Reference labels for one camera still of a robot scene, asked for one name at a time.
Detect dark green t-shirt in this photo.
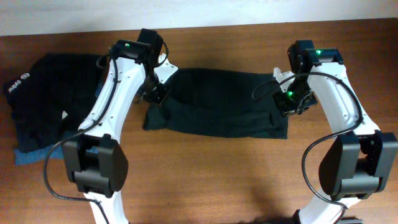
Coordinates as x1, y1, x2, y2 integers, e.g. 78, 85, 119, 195
142, 68, 289, 139

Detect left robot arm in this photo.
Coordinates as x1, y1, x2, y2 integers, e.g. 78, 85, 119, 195
62, 29, 178, 223

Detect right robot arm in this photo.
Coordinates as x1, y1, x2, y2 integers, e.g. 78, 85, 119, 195
273, 40, 397, 223

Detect black folded garment with logo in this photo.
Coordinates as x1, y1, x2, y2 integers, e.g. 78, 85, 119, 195
2, 54, 107, 152

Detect blue denim jeans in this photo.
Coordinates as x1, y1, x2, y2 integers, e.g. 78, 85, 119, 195
14, 77, 105, 166

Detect right black cable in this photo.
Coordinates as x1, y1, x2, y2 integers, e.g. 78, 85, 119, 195
251, 72, 364, 210

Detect black cable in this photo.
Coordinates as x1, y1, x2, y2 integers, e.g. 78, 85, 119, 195
251, 72, 364, 210
42, 46, 119, 224

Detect left black cable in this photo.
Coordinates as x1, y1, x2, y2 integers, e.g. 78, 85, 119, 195
42, 46, 119, 224

